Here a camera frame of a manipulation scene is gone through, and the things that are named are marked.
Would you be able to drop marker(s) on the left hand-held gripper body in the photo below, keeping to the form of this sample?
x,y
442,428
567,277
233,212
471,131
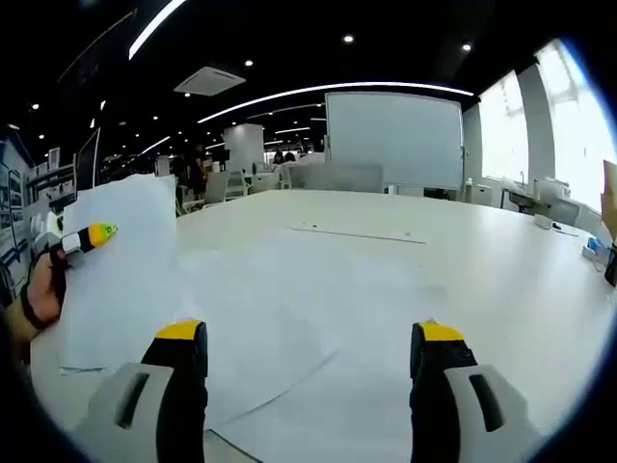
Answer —
x,y
45,231

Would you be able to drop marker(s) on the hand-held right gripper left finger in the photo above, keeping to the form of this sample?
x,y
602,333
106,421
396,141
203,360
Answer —
x,y
183,386

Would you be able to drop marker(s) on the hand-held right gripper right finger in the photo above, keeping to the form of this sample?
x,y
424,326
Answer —
x,y
434,395

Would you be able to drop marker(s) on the white printing paper sheet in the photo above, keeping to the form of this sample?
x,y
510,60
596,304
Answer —
x,y
125,289

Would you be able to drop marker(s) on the stack of printing papers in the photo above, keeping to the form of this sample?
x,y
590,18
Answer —
x,y
299,299

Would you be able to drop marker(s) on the person's left hand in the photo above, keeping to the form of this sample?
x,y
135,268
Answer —
x,y
43,294

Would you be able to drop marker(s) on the white storage shelf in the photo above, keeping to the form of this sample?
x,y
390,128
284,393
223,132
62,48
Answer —
x,y
50,178

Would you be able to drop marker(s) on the desk computer monitor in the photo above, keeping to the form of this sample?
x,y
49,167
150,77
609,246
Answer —
x,y
88,159

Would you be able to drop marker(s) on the white table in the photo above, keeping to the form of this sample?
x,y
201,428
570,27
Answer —
x,y
482,289

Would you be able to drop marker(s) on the white office chair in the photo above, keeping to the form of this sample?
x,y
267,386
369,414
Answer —
x,y
226,185

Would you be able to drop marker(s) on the white square pillar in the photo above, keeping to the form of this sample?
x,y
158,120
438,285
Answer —
x,y
243,144

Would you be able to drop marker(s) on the ceiling air conditioner unit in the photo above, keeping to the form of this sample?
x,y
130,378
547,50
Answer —
x,y
209,80

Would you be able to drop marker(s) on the small white box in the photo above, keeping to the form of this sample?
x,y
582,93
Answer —
x,y
543,221

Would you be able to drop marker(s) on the white low cabinet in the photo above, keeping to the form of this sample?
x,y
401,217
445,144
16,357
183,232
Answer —
x,y
477,190

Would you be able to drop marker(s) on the long ceiling light strip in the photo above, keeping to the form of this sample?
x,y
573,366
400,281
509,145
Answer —
x,y
337,89
154,31

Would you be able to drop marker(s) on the window side desk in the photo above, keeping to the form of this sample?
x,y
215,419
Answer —
x,y
540,198

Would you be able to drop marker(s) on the grey low partition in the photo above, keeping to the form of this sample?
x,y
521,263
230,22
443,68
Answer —
x,y
337,177

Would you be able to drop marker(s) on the large whiteboard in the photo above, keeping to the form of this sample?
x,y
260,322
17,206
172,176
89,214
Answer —
x,y
393,140

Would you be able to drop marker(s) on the brown cardboard box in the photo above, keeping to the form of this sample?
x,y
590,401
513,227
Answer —
x,y
609,193

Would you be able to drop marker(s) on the large bright window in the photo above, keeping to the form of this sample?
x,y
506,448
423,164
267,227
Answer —
x,y
583,130
503,130

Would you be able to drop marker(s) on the ceiling spotlights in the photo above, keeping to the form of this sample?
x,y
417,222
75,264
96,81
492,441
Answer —
x,y
348,38

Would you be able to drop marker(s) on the blue white wall poster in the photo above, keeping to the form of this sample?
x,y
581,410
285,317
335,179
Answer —
x,y
12,202

